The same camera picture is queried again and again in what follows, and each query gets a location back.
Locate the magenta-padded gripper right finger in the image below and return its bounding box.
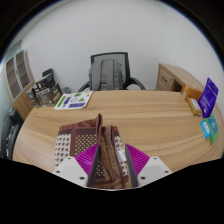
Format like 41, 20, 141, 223
124, 143, 174, 189

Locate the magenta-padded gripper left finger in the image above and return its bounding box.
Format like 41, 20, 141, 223
52, 143, 102, 188

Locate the brown patterned towel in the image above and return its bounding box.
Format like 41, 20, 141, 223
53, 113, 130, 189

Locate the teal box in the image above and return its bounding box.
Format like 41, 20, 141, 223
200, 118, 213, 139

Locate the printed paper sheet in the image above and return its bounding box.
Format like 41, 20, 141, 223
53, 90, 94, 111

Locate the green box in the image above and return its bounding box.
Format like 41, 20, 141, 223
208, 114, 220, 145

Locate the black sofa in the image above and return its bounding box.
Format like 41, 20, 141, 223
0, 106, 24, 160

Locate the yellow box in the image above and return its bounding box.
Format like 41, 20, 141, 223
185, 97, 203, 117

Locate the large brown cardboard box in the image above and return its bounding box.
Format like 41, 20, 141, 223
34, 82, 63, 108

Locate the tall dark cardboard box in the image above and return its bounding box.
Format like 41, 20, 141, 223
26, 88, 42, 108

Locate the wooden cabinet with glass doors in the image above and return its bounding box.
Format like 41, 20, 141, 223
3, 49, 36, 121

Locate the orange box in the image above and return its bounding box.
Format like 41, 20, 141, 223
181, 84, 204, 101

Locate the purple box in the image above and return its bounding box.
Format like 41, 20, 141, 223
197, 77, 219, 119

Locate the flat black cardboard box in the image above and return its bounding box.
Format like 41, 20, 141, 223
32, 73, 56, 93

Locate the low wooden side cabinet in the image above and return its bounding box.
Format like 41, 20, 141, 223
155, 63, 204, 94

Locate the grey backpack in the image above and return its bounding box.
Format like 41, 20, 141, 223
88, 59, 126, 92

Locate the black mesh office chair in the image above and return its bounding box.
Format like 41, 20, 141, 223
78, 51, 147, 93

